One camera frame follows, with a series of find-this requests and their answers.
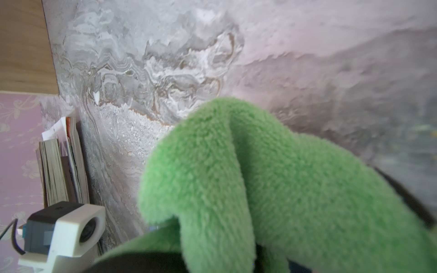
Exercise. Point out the green cloth with black trim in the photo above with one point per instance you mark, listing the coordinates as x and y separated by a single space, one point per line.
232 190

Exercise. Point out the grey-green illustrated Chinese book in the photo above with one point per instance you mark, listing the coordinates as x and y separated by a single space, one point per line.
81 181

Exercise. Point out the white book blue swirl cover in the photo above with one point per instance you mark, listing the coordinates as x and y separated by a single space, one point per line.
59 131

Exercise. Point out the black and tan book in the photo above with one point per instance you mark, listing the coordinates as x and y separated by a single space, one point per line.
53 178

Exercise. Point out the wooden two-tier shelf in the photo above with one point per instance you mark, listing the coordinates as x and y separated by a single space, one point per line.
26 57

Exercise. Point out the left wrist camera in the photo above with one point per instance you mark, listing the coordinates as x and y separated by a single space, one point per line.
63 238

